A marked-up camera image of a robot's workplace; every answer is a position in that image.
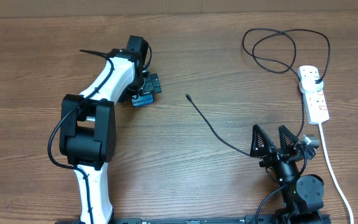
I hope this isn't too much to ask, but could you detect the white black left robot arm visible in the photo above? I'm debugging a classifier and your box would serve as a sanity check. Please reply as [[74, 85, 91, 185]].
[[47, 35, 162, 223]]

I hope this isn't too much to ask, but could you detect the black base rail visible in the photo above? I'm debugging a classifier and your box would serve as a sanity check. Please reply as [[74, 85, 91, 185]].
[[55, 215, 331, 224]]

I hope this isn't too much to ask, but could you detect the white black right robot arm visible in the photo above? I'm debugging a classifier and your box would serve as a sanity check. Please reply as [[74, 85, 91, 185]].
[[246, 124, 330, 223]]

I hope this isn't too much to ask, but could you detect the black charger cable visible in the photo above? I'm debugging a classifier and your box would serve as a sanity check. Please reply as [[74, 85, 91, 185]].
[[185, 28, 331, 158]]

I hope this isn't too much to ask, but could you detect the white charger plug adapter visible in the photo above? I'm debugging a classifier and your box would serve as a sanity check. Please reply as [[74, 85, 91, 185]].
[[299, 77, 324, 94]]

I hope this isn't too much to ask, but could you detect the white power strip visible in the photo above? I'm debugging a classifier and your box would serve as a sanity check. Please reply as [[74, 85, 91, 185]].
[[297, 65, 329, 124]]

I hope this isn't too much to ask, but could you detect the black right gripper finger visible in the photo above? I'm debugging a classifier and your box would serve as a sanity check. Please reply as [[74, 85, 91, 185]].
[[250, 124, 276, 157], [278, 125, 298, 152]]

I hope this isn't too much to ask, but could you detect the Samsung Galaxy smartphone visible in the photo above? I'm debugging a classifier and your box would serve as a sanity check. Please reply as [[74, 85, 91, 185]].
[[131, 95, 154, 107]]

